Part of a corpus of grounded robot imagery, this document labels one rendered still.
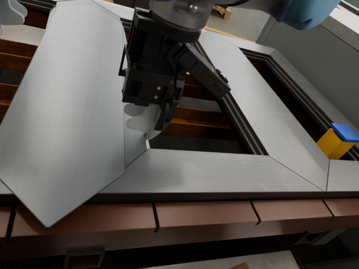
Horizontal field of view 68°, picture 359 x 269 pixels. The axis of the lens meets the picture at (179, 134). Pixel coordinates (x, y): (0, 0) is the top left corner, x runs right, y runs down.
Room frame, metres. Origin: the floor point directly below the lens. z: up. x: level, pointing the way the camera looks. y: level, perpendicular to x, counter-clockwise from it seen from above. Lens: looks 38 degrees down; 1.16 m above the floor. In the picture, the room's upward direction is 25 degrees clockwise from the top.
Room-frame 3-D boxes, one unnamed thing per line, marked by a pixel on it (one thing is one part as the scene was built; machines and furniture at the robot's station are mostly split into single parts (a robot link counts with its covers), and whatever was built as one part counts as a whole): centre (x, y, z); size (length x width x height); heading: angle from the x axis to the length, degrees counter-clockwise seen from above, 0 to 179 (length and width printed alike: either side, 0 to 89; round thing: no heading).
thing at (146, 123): (0.33, 0.06, 0.89); 0.06 x 0.03 x 0.09; 120
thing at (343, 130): (0.64, -0.38, 0.88); 0.06 x 0.06 x 0.02; 30
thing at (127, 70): (0.34, 0.07, 0.99); 0.09 x 0.08 x 0.12; 120
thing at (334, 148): (0.64, -0.38, 0.78); 0.05 x 0.05 x 0.19; 30
